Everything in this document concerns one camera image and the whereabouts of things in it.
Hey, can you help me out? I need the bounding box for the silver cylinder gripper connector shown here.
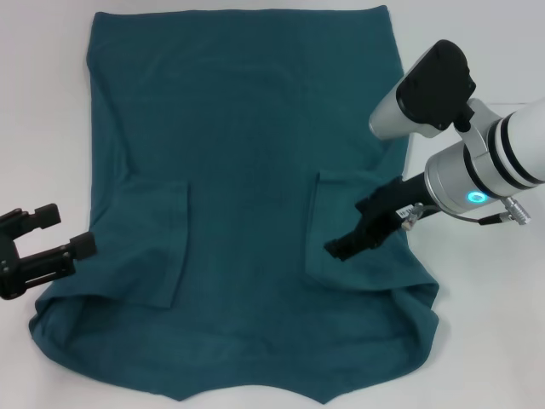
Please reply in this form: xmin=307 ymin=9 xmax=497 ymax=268
xmin=402 ymin=203 xmax=427 ymax=232

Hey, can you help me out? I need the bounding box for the teal blue shirt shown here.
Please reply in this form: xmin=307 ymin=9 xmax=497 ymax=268
xmin=28 ymin=3 xmax=440 ymax=381

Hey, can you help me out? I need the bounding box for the gray cable with black plug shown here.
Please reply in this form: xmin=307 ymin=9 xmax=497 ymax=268
xmin=425 ymin=204 xmax=508 ymax=227

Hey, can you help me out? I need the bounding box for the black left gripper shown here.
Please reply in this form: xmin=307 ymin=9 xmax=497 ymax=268
xmin=0 ymin=203 xmax=97 ymax=301

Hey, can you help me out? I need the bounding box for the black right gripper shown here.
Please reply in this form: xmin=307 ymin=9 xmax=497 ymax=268
xmin=325 ymin=172 xmax=433 ymax=262

